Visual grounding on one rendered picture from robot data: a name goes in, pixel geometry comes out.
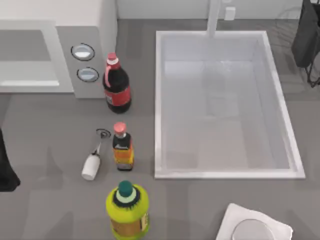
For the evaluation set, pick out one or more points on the dark sauce bottle orange label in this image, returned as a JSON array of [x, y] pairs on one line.
[[122, 150]]

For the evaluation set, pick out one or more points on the dark cola bottle red label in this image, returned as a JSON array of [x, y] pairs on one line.
[[116, 87]]

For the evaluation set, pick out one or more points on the white sink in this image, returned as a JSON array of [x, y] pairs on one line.
[[222, 112]]

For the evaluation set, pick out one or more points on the white handheld milk frother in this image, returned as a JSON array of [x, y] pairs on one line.
[[92, 161]]

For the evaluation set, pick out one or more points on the round microwave knob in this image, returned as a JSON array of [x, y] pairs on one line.
[[87, 74], [82, 52]]

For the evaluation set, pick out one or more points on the yellow green bottle teal cap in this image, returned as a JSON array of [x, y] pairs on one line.
[[128, 215]]

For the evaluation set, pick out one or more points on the tall white tap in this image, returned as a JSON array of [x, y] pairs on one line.
[[213, 17]]

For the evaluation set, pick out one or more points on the white square plate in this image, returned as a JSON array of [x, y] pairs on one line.
[[250, 217]]

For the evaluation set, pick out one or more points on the pale microwave oven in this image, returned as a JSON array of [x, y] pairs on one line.
[[37, 50]]

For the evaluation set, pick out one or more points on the grey round bowl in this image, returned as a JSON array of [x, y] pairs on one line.
[[252, 231]]

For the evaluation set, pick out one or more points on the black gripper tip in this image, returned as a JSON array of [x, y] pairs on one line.
[[6, 167]]

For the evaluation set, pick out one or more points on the white wall socket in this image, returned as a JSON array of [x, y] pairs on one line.
[[229, 13]]

